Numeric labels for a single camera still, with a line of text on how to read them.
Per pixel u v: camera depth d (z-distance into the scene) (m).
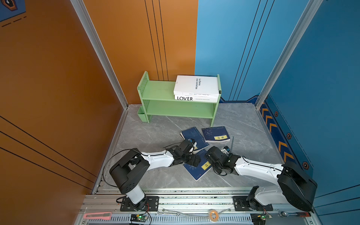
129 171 0.45
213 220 0.69
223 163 0.65
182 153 0.69
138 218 0.71
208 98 0.82
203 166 0.85
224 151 0.79
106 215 0.70
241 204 0.72
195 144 0.83
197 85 0.85
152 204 0.74
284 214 0.68
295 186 0.41
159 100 0.89
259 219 0.70
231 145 0.97
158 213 0.71
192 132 1.00
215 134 1.00
